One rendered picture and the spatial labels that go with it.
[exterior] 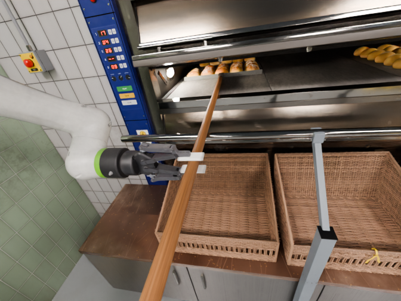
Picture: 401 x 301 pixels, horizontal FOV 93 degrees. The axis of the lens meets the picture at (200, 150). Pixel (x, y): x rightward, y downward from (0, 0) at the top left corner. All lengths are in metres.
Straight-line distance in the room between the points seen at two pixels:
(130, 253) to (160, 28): 1.09
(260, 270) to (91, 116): 0.90
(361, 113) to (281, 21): 0.59
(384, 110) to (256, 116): 0.58
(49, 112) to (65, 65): 0.71
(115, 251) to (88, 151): 0.69
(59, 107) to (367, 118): 1.26
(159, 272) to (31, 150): 1.44
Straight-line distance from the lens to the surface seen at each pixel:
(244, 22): 0.94
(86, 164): 0.63
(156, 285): 0.34
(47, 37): 1.36
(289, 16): 0.96
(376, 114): 1.24
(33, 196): 1.70
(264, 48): 0.82
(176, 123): 1.14
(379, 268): 1.13
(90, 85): 1.29
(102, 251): 1.25
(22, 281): 1.83
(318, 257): 0.78
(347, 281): 1.09
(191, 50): 0.84
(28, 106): 0.64
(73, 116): 0.66
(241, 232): 1.09
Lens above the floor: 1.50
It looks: 33 degrees down
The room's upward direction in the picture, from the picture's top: 9 degrees counter-clockwise
